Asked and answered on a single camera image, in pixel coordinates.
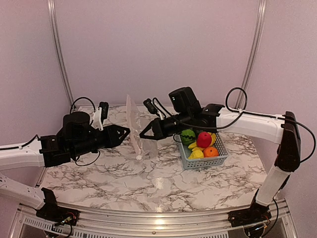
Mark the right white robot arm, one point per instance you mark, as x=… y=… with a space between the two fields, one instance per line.
x=279 y=129

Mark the grey plastic basket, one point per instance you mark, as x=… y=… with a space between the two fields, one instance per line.
x=202 y=162

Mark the front aluminium rail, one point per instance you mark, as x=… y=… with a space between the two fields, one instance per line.
x=103 y=223

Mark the left aluminium frame post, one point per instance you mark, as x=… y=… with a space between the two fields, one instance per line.
x=58 y=51

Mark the aluminium frame post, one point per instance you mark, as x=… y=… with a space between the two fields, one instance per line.
x=58 y=51
x=255 y=43

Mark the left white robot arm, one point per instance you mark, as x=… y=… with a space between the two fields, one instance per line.
x=28 y=155

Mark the orange toy orange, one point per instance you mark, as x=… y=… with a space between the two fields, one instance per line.
x=210 y=152

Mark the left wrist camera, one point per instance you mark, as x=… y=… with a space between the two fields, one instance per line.
x=100 y=115

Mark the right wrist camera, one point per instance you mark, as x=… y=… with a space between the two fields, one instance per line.
x=153 y=109

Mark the right aluminium frame post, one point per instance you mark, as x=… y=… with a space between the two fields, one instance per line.
x=255 y=43

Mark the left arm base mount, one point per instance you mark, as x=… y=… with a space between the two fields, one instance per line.
x=58 y=215

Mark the green toy watermelon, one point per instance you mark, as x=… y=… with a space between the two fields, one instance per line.
x=187 y=136

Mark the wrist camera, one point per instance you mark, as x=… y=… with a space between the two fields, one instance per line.
x=153 y=109
x=100 y=115

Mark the yellow toy banana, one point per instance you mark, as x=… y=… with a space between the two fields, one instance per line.
x=193 y=145

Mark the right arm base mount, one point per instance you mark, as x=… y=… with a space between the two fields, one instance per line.
x=248 y=216

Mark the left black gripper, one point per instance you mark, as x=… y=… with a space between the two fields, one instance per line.
x=112 y=139

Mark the red toy apple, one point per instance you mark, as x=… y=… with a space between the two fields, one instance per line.
x=204 y=140

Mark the clear zip top bag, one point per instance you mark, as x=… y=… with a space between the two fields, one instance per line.
x=144 y=148

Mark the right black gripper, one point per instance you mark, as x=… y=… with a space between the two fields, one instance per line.
x=159 y=130

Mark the yellow toy lemon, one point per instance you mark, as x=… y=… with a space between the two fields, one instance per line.
x=197 y=153

